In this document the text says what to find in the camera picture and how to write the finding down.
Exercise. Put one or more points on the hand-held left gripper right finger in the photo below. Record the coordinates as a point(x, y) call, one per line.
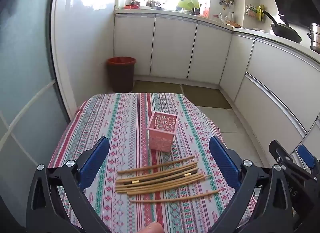
point(222, 163)

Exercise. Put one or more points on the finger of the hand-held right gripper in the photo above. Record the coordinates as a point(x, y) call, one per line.
point(305, 156)
point(277, 151)

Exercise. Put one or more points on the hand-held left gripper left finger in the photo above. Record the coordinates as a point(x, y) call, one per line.
point(96, 163)

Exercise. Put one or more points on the dark chopstick with gold band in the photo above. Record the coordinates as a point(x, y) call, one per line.
point(192, 172)
point(130, 182)

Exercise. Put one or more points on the pile of bamboo chopsticks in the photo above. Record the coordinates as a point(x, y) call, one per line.
point(150, 188)

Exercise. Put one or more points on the pink perforated plastic basket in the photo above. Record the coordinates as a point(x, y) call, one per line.
point(160, 138)

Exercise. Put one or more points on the person's left hand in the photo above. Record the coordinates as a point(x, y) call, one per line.
point(151, 228)

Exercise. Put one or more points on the patterned striped tablecloth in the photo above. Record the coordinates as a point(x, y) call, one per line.
point(125, 123)

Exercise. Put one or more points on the white kitchen cabinets with drawers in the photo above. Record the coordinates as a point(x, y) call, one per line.
point(270, 85)

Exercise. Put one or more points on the green floor mat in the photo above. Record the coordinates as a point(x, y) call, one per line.
point(207, 96)
point(157, 86)

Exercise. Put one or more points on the brown trash bin red liner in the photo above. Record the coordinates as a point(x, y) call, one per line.
point(121, 77)

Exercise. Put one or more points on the steel pot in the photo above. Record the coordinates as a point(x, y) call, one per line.
point(315, 37)

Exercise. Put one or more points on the black wok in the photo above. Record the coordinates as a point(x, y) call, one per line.
point(285, 31)

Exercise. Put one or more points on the frosted glass sliding door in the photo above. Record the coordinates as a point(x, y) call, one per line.
point(25, 60)

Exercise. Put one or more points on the brown flat board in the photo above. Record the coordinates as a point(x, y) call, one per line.
point(235, 24)

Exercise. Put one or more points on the red plastic bottle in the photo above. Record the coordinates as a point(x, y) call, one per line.
point(205, 10)

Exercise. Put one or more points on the red bowl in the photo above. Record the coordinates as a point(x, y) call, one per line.
point(130, 7)

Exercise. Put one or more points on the yellow green plastic container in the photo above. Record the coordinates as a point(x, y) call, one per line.
point(187, 2)

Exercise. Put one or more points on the metal basin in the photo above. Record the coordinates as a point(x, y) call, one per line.
point(155, 6)

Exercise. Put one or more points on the wall rack with packets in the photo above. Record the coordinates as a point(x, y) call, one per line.
point(252, 10)

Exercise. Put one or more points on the wall faucet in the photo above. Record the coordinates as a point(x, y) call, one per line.
point(222, 0)

